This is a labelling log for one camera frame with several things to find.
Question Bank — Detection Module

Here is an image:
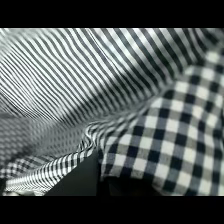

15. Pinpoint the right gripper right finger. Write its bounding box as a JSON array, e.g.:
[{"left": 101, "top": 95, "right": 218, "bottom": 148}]
[{"left": 100, "top": 176, "right": 159, "bottom": 197}]

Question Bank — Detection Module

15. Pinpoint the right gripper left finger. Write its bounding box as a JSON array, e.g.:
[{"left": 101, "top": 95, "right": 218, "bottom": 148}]
[{"left": 46, "top": 149, "right": 102, "bottom": 197}]

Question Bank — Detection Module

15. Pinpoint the checked shirt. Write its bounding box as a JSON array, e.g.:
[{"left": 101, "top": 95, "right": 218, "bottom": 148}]
[{"left": 0, "top": 27, "right": 224, "bottom": 197}]

